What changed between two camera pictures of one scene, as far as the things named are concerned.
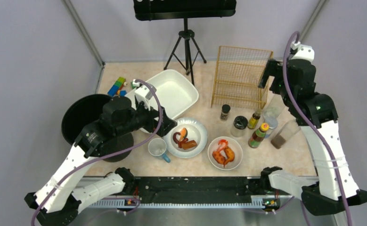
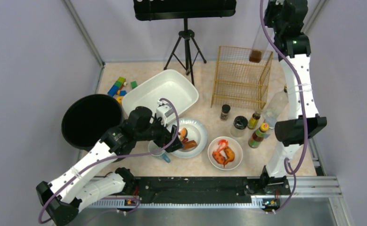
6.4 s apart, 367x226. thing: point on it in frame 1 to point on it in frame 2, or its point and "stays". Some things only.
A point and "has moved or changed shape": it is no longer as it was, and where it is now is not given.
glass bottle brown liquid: x=289 y=129 has moved or changed shape
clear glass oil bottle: x=274 y=106 stays
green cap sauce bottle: x=258 y=135 stays
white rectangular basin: x=176 y=94 stays
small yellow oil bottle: x=254 y=119 stays
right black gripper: x=267 y=74 to x=271 y=8
